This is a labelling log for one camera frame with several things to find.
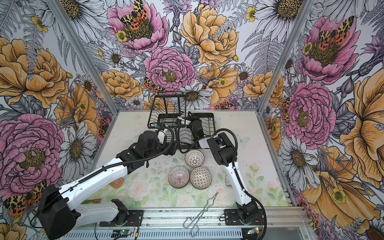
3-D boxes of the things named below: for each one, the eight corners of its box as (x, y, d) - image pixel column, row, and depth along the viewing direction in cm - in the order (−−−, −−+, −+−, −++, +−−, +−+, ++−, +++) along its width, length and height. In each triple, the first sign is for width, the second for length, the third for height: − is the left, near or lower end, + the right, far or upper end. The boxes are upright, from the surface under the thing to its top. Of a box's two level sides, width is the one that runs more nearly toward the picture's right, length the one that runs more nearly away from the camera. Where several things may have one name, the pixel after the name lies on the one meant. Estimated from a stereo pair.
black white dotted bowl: (190, 189, 85) (189, 185, 79) (190, 172, 91) (190, 167, 86) (211, 189, 85) (212, 185, 80) (210, 172, 91) (211, 167, 86)
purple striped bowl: (168, 190, 85) (167, 186, 80) (171, 171, 92) (169, 166, 87) (189, 190, 85) (188, 186, 80) (189, 171, 92) (189, 166, 87)
